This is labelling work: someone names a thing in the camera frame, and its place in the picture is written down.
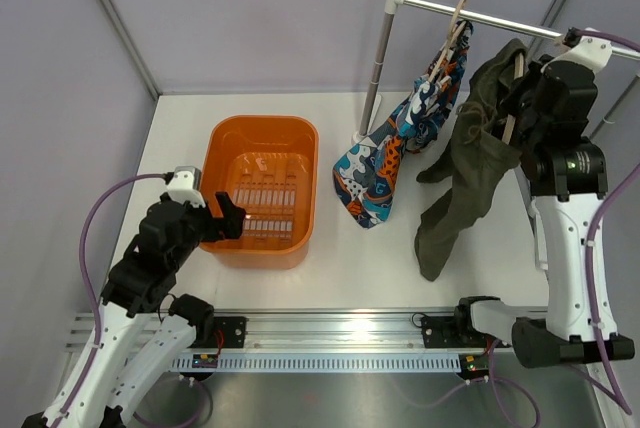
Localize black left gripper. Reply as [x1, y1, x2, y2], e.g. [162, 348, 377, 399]
[169, 191, 245, 269]

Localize wooden hanger of green shorts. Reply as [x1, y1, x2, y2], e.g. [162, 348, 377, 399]
[502, 53, 525, 145]

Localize olive green shorts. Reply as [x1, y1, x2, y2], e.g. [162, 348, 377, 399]
[414, 38, 527, 282]

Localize wooden hanger of patterned shorts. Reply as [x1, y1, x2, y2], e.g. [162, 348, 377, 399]
[428, 0, 467, 85]

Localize patterned blue orange shorts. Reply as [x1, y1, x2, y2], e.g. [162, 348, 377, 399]
[332, 21, 474, 229]

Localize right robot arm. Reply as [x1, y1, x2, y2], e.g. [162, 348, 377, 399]
[452, 55, 635, 368]

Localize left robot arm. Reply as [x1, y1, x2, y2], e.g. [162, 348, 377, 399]
[23, 192, 246, 427]

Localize orange plastic basket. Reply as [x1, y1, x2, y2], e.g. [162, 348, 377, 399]
[200, 115, 319, 270]

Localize white metal clothes rack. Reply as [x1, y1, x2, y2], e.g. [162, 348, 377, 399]
[350, 0, 640, 272]

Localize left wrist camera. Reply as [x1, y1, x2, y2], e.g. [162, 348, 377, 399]
[160, 166, 206, 208]

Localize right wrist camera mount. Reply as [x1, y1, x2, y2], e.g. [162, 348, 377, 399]
[554, 27, 613, 74]

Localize aluminium rail with cable duct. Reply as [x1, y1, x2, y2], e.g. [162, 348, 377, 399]
[63, 310, 610, 374]

